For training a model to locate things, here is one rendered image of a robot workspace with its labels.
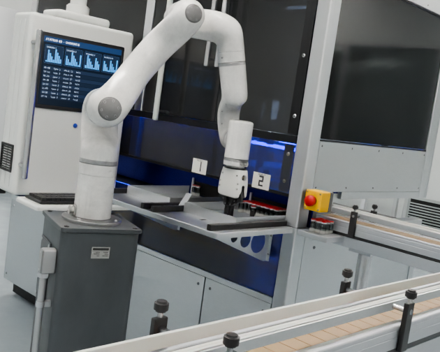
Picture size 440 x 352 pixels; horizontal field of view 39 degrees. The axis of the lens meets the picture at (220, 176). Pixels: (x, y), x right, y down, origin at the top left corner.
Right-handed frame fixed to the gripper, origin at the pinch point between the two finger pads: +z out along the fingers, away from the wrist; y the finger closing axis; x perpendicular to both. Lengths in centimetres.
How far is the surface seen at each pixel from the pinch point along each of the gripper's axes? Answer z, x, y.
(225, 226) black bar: 3.2, 9.3, -8.1
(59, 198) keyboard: 10, 22, 71
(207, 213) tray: 2.5, 2.4, 7.9
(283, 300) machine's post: 31.6, -23.6, -11.8
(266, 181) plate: -9.7, -23.4, 4.4
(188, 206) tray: 2.0, 2.5, 17.4
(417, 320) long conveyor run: -1, 48, -95
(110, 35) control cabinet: -60, -5, 88
